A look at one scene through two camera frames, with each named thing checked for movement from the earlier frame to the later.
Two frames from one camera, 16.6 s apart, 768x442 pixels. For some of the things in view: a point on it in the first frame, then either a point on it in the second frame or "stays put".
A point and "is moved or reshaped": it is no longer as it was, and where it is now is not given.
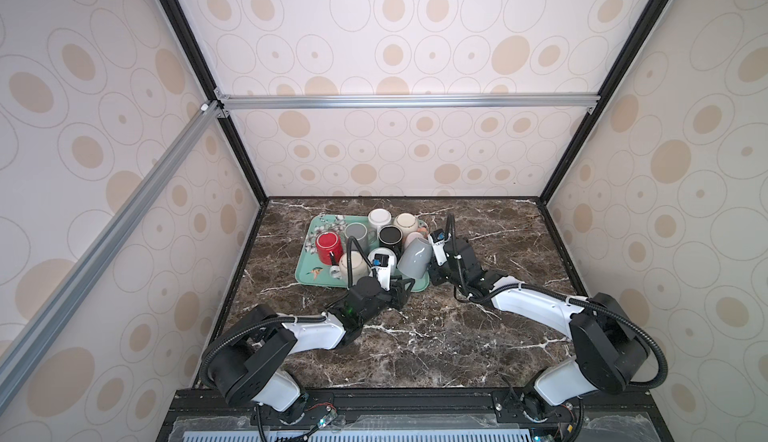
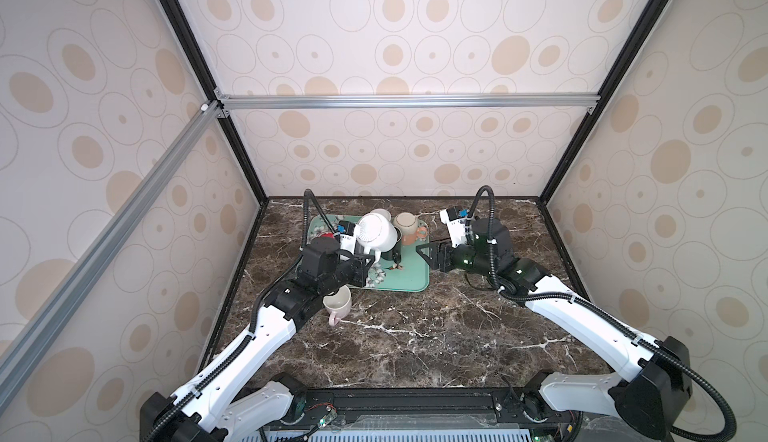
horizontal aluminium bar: [410, 101] stays put
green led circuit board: [326, 419] stays put
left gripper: [397, 300] -> [358, 262]
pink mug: [410, 236] -> [338, 304]
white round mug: [382, 250] is moved or reshaped
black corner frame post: [196, 54] stays put
